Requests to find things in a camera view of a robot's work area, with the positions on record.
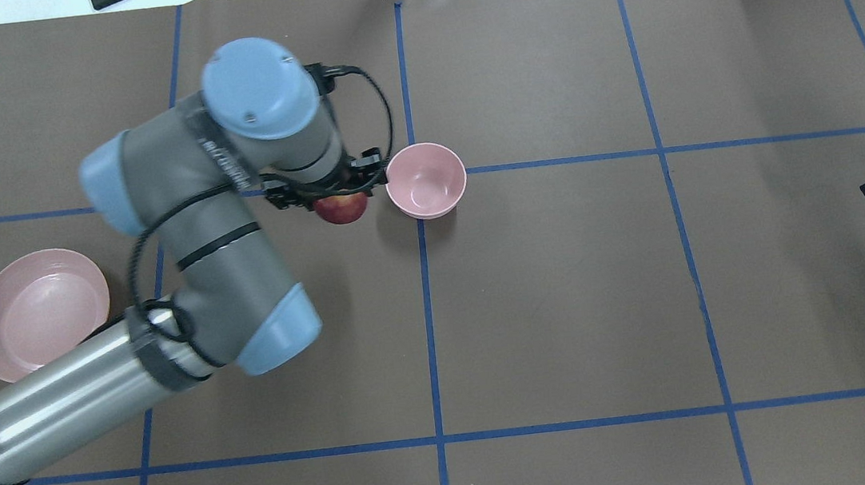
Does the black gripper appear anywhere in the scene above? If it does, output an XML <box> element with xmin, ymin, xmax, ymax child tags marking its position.
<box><xmin>260</xmin><ymin>149</ymin><xmax>387</xmax><ymax>210</ymax></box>

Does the red apple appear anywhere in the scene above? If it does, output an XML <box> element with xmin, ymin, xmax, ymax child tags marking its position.
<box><xmin>312</xmin><ymin>193</ymin><xmax>369</xmax><ymax>225</ymax></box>

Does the pink bowl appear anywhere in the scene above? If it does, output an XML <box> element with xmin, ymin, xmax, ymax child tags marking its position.
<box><xmin>385</xmin><ymin>141</ymin><xmax>468</xmax><ymax>221</ymax></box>

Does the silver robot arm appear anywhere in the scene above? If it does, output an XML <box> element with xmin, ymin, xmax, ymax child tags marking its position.
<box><xmin>0</xmin><ymin>37</ymin><xmax>395</xmax><ymax>485</ymax></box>

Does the pink plate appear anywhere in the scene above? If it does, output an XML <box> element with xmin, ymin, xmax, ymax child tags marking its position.
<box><xmin>0</xmin><ymin>248</ymin><xmax>110</xmax><ymax>384</ymax></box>

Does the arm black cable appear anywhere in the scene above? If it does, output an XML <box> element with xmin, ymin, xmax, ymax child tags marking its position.
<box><xmin>107</xmin><ymin>61</ymin><xmax>417</xmax><ymax>363</ymax></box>

